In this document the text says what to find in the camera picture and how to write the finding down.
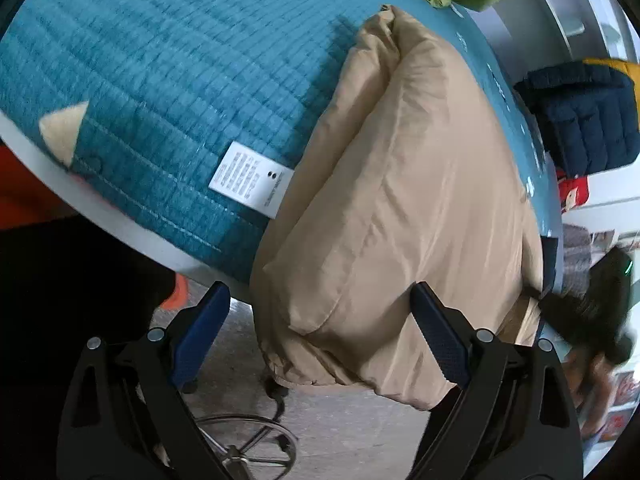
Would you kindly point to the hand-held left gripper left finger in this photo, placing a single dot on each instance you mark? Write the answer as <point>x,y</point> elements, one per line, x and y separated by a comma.
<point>200,340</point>

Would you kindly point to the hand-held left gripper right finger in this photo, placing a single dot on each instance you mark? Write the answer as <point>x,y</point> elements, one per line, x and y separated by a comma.
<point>440,340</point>

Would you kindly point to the beige puffer jacket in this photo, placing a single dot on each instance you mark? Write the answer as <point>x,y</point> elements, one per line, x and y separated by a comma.
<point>400,185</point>

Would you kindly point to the person's right forearm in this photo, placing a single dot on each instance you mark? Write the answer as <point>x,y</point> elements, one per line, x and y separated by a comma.
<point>597,390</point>

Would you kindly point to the grey knitted cloth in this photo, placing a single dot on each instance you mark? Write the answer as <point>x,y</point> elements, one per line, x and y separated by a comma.
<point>577,260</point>

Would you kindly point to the metal stool base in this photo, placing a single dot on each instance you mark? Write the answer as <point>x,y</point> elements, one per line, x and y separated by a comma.
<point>260,435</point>

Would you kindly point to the red printed bag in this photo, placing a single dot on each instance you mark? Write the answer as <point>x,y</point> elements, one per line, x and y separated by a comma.
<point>572,192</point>

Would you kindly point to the navy puffer jacket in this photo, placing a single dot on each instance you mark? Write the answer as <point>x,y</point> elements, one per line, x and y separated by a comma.
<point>585,120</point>

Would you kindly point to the orange cloth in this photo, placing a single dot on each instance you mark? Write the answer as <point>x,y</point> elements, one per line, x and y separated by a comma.
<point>25,190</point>

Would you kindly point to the yellow garment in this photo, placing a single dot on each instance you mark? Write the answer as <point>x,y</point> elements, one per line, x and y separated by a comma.
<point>620,67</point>

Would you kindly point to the teal quilted blanket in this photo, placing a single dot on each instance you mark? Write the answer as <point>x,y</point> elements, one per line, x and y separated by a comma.
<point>175,60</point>

